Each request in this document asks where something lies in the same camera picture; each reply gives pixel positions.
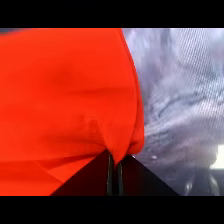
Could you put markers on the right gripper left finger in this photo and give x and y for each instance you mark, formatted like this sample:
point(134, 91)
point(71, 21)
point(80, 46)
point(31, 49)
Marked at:
point(93, 180)

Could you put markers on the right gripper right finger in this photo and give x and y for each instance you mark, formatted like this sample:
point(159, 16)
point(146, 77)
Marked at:
point(140, 181)

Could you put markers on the orange garment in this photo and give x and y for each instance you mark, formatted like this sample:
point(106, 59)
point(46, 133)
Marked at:
point(66, 100)

